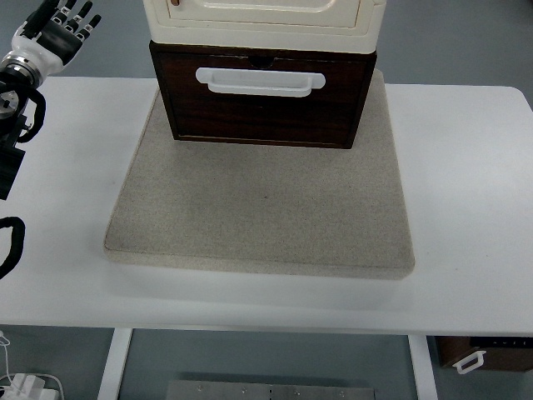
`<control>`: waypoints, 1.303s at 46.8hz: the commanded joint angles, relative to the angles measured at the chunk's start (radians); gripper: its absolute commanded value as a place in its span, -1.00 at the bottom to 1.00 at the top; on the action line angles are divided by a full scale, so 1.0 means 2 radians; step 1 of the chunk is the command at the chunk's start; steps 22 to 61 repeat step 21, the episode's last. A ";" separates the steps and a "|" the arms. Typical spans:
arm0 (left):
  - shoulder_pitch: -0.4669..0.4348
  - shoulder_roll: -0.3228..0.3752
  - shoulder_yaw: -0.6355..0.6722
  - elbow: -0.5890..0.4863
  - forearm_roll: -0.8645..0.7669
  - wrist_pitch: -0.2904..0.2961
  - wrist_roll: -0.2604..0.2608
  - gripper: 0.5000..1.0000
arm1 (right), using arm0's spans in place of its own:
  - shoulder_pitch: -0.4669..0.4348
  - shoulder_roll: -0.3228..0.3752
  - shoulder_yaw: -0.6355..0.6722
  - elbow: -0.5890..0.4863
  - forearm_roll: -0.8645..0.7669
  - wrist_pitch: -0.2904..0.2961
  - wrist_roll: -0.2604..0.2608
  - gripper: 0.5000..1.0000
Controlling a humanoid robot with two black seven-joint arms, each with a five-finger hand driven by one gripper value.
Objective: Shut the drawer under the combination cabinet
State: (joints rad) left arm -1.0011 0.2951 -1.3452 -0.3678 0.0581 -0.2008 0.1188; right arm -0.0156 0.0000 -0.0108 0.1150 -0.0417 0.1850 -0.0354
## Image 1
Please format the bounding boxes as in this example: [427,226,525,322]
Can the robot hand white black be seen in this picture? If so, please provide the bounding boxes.
[10,0,103,75]

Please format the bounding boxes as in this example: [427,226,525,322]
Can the white drawer handle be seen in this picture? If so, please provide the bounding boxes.
[195,67,326,99]

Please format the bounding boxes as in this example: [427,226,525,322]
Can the dark wood drawer housing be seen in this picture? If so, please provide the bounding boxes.
[148,40,379,150]

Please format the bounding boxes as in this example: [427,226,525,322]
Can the cream cabinet with door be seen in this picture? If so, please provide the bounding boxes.
[143,0,391,53]

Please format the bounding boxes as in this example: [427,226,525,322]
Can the beige fabric mat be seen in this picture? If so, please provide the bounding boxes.
[102,68,417,282]

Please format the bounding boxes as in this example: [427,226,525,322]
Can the white table leg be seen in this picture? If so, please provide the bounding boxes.
[96,327,134,400]
[406,334,439,400]

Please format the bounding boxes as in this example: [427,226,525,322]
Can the white power adapter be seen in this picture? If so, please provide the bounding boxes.
[0,372,64,400]

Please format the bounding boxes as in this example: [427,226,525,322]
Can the brown wooden box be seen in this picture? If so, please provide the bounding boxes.
[435,336,533,373]

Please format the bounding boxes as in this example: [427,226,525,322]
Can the white cable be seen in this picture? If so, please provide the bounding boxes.
[0,328,12,381]

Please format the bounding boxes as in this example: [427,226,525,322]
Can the small white box handle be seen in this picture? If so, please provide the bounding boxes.
[452,349,488,375]

